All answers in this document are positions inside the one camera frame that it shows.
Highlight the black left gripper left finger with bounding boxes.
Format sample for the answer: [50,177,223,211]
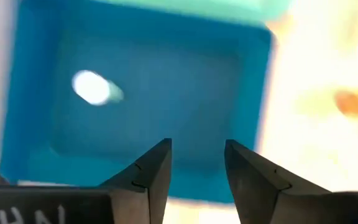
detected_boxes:
[99,138,173,224]

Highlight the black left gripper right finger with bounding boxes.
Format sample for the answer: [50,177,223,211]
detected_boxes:
[224,139,332,224]

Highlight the small white-capped medicine bottle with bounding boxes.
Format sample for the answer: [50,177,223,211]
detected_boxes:
[71,70,125,106]

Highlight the orange white-capped medicine bottle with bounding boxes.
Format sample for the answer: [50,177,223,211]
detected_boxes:
[334,88,358,118]

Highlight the blue plastic bin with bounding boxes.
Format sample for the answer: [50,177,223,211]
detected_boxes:
[0,0,275,205]

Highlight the teal plastic bin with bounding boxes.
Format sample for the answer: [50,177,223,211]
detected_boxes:
[94,0,295,26]

